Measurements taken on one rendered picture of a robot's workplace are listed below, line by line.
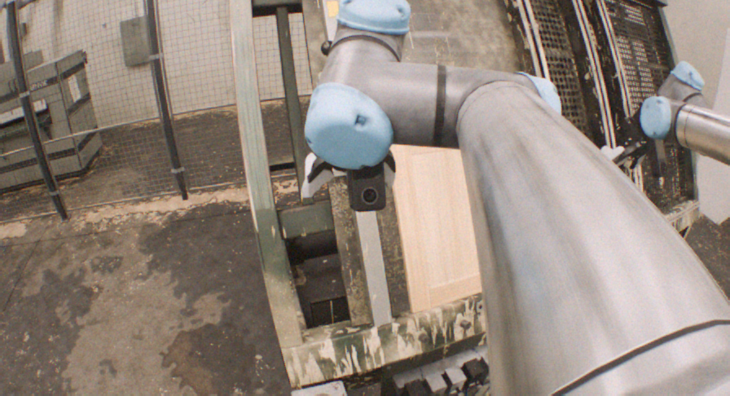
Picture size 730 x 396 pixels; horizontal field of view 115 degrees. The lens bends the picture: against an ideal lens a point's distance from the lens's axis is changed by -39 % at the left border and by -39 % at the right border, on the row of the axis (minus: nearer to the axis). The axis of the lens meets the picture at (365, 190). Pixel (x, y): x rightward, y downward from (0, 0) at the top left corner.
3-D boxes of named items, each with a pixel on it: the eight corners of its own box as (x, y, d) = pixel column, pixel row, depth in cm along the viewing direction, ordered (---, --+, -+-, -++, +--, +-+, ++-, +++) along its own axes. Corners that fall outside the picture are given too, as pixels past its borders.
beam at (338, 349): (287, 371, 97) (290, 389, 86) (277, 334, 96) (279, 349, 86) (685, 217, 156) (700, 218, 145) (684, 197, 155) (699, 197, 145)
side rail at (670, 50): (679, 200, 153) (694, 200, 142) (644, 11, 149) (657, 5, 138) (684, 197, 155) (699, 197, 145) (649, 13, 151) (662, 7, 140)
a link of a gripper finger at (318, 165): (323, 178, 59) (358, 148, 55) (324, 188, 59) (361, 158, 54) (298, 172, 56) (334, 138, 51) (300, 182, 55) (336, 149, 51)
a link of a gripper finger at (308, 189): (301, 173, 64) (334, 142, 59) (305, 202, 61) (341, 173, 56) (286, 169, 62) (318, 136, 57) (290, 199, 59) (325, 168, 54)
